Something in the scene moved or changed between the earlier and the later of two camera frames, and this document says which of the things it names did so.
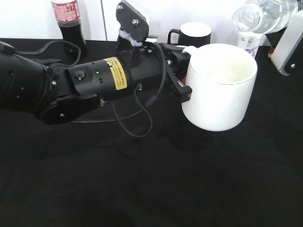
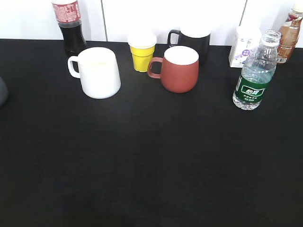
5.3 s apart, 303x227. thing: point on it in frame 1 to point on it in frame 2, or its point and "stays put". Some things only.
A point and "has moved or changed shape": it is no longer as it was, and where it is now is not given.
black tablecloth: [136, 162] stays put
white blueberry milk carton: [251, 41] stays put
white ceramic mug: [221, 77] has moved or changed shape
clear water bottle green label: [262, 16] to [257, 70]
